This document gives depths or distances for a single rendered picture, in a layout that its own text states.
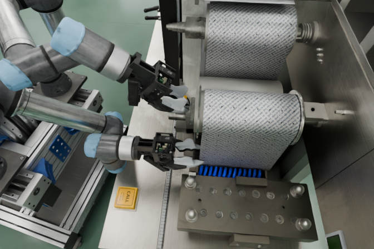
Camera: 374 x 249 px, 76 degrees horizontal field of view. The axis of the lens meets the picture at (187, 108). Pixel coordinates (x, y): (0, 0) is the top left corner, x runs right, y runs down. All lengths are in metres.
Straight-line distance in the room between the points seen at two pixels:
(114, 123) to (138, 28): 2.27
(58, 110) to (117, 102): 1.52
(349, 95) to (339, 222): 0.28
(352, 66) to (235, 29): 0.29
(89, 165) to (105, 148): 1.07
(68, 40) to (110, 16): 2.83
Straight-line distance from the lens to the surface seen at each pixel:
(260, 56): 0.76
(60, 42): 0.55
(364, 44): 0.63
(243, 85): 0.76
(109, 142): 0.76
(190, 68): 1.26
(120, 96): 2.36
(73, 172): 1.86
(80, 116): 0.86
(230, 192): 0.80
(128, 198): 0.92
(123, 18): 3.29
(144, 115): 1.09
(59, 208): 1.81
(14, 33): 0.75
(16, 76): 0.65
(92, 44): 0.55
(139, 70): 0.56
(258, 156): 0.76
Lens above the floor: 1.79
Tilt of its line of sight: 55 degrees down
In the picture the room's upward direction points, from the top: straight up
